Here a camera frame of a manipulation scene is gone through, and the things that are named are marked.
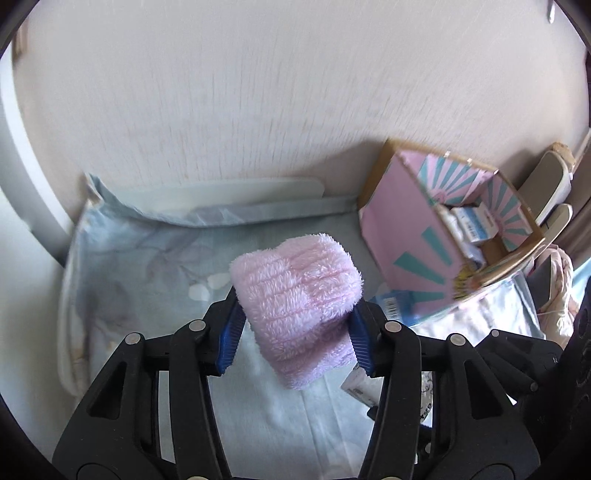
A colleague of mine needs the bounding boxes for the pink plush blanket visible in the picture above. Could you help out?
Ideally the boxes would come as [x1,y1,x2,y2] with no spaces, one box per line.
[536,244,579,349]

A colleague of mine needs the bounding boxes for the light blue floral bedsheet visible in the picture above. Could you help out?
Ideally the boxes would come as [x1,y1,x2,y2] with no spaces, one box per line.
[56,172,546,480]

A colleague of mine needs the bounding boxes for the pink teal cardboard box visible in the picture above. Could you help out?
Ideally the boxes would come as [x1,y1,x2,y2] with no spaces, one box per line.
[358,139,544,317]

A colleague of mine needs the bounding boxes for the white bed frame rail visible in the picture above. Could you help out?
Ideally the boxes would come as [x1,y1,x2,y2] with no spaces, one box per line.
[107,177,325,213]

